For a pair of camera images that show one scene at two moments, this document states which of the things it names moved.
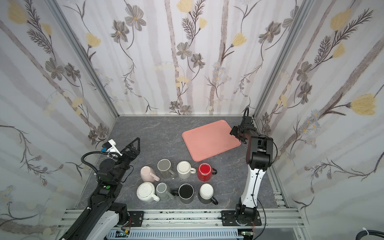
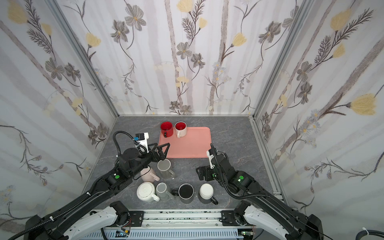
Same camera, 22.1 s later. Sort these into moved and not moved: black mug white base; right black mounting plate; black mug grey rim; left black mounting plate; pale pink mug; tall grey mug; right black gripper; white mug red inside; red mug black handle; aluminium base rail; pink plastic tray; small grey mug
Moved: pink plastic tray; red mug black handle; right black gripper; white mug red inside
Not moved: pale pink mug; right black mounting plate; black mug grey rim; black mug white base; small grey mug; tall grey mug; aluminium base rail; left black mounting plate
